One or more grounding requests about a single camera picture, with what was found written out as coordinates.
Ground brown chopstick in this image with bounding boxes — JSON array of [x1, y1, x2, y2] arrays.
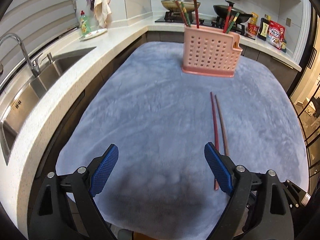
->
[[215, 95, 229, 156]]

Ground green chopstick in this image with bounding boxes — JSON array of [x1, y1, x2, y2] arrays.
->
[[180, 2, 191, 27], [225, 12, 240, 34]]

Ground bright red chopstick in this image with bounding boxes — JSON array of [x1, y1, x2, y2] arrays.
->
[[193, 0, 200, 29], [223, 5, 233, 33]]

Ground dark maroon chopstick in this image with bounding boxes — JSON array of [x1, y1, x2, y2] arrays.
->
[[226, 15, 234, 33]]

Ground dark red chopstick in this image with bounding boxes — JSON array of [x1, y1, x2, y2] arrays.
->
[[174, 0, 186, 25]]

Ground chrome kitchen faucet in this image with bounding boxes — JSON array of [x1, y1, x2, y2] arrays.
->
[[1, 33, 42, 77]]

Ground grey-blue plush table cloth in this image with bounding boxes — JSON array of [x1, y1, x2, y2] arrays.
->
[[56, 42, 309, 239]]

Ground stainless steel sink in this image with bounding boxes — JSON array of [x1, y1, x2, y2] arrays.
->
[[1, 47, 94, 164]]

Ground chrome soap dispenser pump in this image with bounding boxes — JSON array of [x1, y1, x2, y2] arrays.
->
[[40, 53, 54, 64]]

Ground pink perforated utensil holder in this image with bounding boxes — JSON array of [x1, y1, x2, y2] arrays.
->
[[182, 25, 242, 77]]

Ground white oval plate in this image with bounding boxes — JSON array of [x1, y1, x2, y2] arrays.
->
[[79, 28, 108, 41]]

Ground green dish soap bottle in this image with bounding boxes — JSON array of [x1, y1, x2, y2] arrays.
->
[[80, 10, 91, 36]]

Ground red cereal bag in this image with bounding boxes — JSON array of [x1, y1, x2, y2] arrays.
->
[[266, 21, 285, 50]]

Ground cream hanging towel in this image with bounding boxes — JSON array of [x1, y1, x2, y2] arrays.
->
[[94, 0, 111, 28]]

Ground black gas stove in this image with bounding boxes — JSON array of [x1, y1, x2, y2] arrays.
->
[[155, 11, 253, 36]]

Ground dark soy sauce bottle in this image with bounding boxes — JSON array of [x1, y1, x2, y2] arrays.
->
[[257, 15, 271, 41]]

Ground yellow seasoning bottle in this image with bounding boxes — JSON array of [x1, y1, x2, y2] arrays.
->
[[250, 12, 259, 25]]

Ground white window blinds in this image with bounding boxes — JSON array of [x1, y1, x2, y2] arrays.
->
[[1, 0, 78, 56]]

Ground black wok with lid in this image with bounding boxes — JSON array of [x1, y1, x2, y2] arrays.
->
[[213, 5, 253, 24]]

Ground beige pan with lid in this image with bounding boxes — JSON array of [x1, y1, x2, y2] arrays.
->
[[161, 0, 201, 12]]

